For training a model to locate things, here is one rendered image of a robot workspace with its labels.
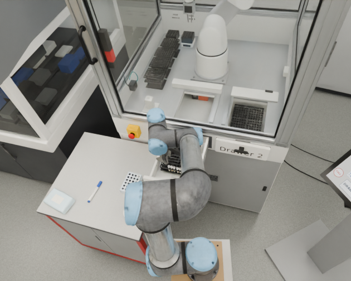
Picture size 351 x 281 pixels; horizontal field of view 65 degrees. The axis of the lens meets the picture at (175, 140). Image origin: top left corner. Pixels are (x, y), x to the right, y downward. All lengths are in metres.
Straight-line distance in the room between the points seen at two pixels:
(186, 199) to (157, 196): 0.07
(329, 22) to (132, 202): 0.82
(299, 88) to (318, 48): 0.19
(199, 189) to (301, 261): 1.61
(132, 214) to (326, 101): 2.77
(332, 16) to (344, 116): 2.19
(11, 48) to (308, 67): 1.30
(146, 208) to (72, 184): 1.06
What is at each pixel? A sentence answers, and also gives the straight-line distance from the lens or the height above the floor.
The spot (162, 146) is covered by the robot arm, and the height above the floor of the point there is 1.30.
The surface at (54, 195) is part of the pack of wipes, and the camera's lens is 1.69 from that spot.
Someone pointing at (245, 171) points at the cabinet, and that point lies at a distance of 1.77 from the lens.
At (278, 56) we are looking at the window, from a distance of 1.16.
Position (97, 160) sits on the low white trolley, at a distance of 1.77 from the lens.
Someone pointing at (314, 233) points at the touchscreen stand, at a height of 0.04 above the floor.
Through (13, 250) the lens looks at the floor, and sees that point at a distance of 2.67.
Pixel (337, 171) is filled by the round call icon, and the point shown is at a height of 1.02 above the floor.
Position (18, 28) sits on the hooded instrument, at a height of 1.49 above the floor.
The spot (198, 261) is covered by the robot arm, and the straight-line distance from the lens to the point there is 1.08.
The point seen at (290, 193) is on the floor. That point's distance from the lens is 2.50.
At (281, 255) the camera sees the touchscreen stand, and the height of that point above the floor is 0.03.
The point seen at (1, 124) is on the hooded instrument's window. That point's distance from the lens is 1.91.
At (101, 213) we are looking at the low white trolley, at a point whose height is 0.76.
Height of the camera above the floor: 2.15
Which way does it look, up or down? 53 degrees down
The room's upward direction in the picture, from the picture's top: 8 degrees counter-clockwise
